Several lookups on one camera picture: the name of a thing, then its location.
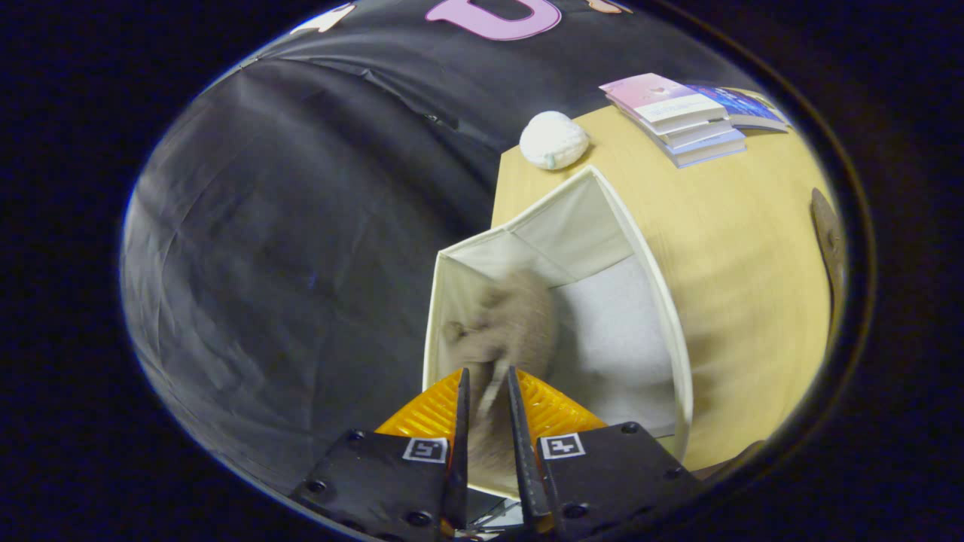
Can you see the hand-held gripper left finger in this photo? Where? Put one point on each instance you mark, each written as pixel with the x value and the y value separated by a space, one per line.
pixel 460 421

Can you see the white knitted ball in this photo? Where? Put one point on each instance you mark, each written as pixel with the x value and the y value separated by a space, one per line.
pixel 553 139

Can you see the white fabric storage box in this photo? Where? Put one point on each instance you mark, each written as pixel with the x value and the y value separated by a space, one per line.
pixel 602 301

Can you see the beige fuzzy shoe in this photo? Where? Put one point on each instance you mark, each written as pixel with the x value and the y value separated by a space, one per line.
pixel 504 331

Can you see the blue cover book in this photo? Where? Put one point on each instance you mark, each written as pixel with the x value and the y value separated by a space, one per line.
pixel 742 109

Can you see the black backdrop cloth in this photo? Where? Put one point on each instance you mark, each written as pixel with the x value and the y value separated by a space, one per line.
pixel 316 226

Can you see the pink cover book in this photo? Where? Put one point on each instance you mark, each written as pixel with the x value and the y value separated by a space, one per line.
pixel 663 102

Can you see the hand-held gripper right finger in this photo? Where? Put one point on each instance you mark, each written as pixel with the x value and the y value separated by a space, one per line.
pixel 520 429

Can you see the white and blue book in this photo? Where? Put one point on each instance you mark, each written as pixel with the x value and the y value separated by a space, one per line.
pixel 704 143

